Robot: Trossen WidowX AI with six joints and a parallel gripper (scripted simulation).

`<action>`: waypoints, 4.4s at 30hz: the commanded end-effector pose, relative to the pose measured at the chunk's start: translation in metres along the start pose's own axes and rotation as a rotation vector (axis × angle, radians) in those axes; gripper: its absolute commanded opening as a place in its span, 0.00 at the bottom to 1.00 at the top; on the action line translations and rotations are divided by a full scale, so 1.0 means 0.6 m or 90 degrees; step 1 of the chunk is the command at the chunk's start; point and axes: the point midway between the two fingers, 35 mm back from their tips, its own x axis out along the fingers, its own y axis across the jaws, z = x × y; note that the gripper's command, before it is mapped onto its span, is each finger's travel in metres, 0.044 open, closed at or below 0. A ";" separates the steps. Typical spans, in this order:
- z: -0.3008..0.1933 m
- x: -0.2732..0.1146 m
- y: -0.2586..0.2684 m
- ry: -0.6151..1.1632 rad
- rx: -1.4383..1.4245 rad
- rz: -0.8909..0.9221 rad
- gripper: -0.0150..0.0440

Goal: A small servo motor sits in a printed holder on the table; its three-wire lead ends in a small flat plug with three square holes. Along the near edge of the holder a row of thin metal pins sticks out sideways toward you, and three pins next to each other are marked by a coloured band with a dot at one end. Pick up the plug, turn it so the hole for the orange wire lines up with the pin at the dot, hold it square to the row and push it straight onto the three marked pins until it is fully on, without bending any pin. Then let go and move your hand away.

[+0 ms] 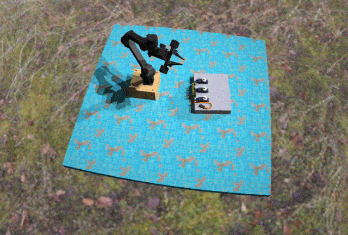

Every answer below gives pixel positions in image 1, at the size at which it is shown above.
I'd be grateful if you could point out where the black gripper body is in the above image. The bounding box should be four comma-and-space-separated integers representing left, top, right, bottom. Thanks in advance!
156, 39, 179, 74

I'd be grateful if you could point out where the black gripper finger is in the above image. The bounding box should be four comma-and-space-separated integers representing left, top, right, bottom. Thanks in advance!
167, 60, 183, 67
172, 49, 185, 60

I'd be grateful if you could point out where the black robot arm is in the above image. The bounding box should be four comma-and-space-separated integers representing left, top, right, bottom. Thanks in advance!
120, 30, 168, 85

